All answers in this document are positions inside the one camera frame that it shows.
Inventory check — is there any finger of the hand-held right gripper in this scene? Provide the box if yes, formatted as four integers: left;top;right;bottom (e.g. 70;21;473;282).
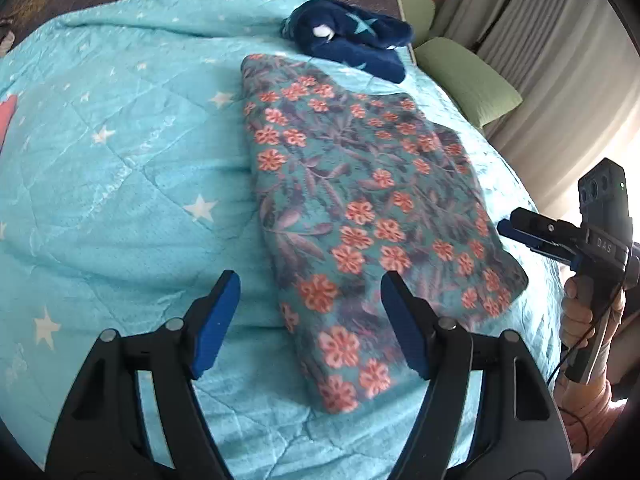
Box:
497;221;576;265
510;207;585;243

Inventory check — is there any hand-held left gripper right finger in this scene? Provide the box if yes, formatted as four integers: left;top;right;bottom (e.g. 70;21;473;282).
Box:
380;270;572;480

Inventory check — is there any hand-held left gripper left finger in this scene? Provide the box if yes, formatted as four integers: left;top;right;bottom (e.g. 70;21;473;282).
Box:
47;270;242;480

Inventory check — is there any floral teal small garment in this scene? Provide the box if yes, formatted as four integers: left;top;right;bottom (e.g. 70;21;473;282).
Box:
240;52;531;416

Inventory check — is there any person's right hand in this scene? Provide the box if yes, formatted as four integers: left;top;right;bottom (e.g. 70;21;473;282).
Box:
559;276;629;357

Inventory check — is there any grey curtain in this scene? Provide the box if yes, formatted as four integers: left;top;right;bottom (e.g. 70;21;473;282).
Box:
435;0;640;216

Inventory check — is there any large green pillow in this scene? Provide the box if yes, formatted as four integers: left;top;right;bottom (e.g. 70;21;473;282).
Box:
414;37;523;128

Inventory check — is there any turquoise star quilt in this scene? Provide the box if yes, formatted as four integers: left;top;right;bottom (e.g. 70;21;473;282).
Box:
0;0;571;480

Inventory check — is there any small green pillow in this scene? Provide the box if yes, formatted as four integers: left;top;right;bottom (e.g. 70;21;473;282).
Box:
396;0;437;46

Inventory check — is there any navy star plush cloth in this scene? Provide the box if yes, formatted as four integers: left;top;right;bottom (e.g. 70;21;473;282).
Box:
279;0;417;84

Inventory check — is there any black cable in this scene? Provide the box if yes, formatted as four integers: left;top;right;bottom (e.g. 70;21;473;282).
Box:
546;280;628;461

